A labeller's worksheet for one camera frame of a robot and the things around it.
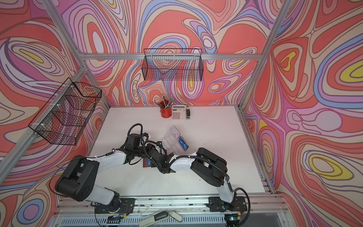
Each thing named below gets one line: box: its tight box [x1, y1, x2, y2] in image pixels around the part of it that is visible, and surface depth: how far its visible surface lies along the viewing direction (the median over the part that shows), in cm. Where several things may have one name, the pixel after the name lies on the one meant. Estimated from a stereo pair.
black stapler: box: [185, 108, 191, 120], surface depth 113 cm
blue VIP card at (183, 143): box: [177, 135, 190, 151], surface depth 88 cm
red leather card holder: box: [142, 157, 152, 168], surface depth 89 cm
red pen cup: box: [159, 105, 172, 119], surface depth 111 cm
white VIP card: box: [170, 124, 182, 139], surface depth 94 cm
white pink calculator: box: [171, 104, 187, 121], surface depth 114 cm
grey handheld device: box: [138, 210, 183, 227], surface depth 69 cm
